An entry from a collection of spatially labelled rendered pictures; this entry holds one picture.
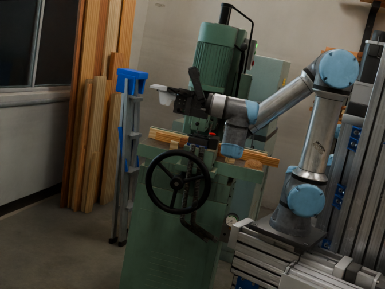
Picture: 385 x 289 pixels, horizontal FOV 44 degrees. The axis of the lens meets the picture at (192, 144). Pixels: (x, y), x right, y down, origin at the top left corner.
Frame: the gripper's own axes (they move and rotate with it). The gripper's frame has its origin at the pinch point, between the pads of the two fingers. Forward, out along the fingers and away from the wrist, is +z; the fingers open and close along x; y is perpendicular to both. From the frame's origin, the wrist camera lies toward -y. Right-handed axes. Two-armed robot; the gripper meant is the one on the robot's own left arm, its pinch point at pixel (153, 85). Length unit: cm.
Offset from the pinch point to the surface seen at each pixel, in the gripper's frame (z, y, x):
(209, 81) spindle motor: -13, -10, 67
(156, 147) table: 5, 25, 65
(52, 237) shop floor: 73, 105, 146
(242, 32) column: -23, -39, 89
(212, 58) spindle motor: -13, -20, 66
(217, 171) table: -26, 30, 63
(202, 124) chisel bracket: -14, 10, 73
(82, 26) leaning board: 93, -39, 184
